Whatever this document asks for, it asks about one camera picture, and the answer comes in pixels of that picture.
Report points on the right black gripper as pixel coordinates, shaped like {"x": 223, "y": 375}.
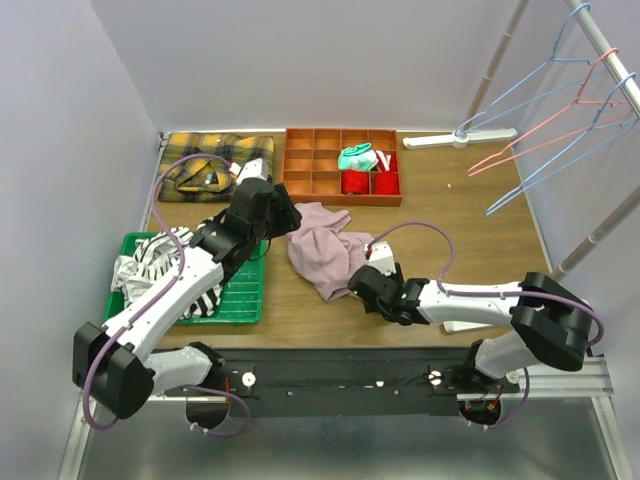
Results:
{"x": 399, "y": 281}

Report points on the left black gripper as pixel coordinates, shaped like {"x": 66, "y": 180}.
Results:
{"x": 282, "y": 211}

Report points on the mauve tank top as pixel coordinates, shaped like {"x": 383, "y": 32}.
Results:
{"x": 322, "y": 253}

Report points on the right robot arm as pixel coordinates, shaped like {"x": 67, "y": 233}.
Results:
{"x": 547, "y": 324}

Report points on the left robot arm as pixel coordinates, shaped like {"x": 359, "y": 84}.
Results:
{"x": 116, "y": 364}

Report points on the orange compartment tray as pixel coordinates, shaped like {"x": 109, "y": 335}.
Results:
{"x": 310, "y": 165}

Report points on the red rolled cloth left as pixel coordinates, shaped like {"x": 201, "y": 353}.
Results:
{"x": 354, "y": 182}

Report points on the red rolled cloth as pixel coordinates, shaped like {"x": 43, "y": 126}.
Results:
{"x": 386, "y": 183}
{"x": 354, "y": 182}

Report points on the yellow plaid shirt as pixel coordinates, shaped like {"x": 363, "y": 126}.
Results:
{"x": 197, "y": 163}

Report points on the teal white sock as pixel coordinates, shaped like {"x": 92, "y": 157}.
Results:
{"x": 361, "y": 157}

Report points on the red rolled cloth right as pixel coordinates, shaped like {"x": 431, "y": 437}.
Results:
{"x": 386, "y": 183}

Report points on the red white striped sock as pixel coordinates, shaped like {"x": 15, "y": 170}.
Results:
{"x": 386, "y": 162}

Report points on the black white striped garment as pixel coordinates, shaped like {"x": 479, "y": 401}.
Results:
{"x": 150, "y": 260}

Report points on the metal clothes rack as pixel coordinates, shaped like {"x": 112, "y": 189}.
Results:
{"x": 620, "y": 110}

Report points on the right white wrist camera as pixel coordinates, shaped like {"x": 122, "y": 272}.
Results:
{"x": 380, "y": 256}

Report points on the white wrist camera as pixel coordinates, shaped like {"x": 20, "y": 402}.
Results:
{"x": 380, "y": 256}
{"x": 256, "y": 168}

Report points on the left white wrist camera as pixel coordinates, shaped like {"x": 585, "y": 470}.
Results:
{"x": 256, "y": 168}

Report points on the black mounting base plate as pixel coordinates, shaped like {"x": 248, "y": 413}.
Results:
{"x": 350, "y": 381}

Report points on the aluminium frame rail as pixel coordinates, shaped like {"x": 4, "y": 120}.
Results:
{"x": 561, "y": 426}

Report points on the far blue wire hanger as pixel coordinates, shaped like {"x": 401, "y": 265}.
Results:
{"x": 462, "y": 130}

